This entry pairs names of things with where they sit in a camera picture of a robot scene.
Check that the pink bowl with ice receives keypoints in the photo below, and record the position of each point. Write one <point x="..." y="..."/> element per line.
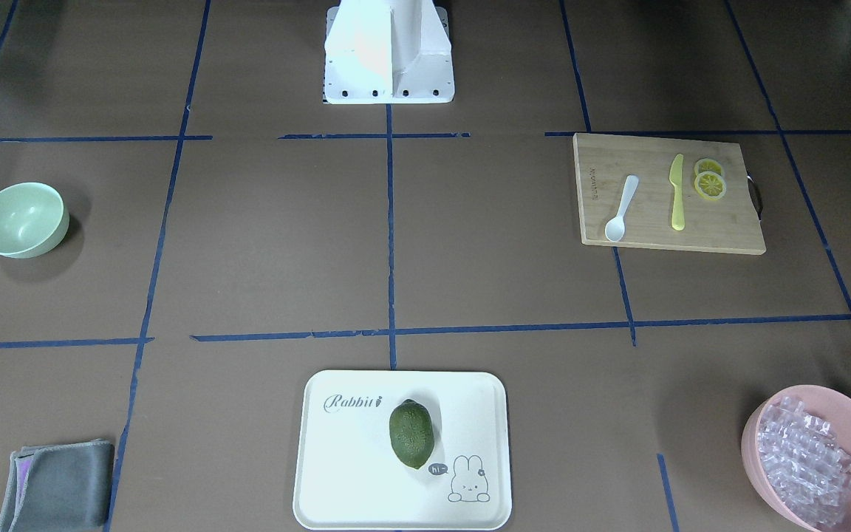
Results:
<point x="796" y="451"/>

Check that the light green bowl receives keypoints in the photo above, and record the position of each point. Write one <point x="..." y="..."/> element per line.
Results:
<point x="33" y="220"/>

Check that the green avocado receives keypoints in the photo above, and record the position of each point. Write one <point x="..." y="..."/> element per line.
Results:
<point x="411" y="434"/>

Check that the lower lemon slice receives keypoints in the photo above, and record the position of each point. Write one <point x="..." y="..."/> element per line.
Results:
<point x="710" y="185"/>

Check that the grey folded cloth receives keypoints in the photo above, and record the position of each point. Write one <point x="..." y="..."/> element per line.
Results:
<point x="62" y="487"/>

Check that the yellow plastic knife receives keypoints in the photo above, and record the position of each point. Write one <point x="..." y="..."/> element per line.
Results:
<point x="676" y="180"/>

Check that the cream rabbit tray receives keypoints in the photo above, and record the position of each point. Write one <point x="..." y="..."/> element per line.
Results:
<point x="348" y="477"/>

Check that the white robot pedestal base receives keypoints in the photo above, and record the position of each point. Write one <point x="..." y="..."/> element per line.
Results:
<point x="388" y="52"/>

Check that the white plastic spoon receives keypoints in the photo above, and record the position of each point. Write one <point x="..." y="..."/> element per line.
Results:
<point x="615" y="228"/>

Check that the bamboo cutting board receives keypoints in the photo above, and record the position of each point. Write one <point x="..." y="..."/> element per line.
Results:
<point x="602" y="163"/>

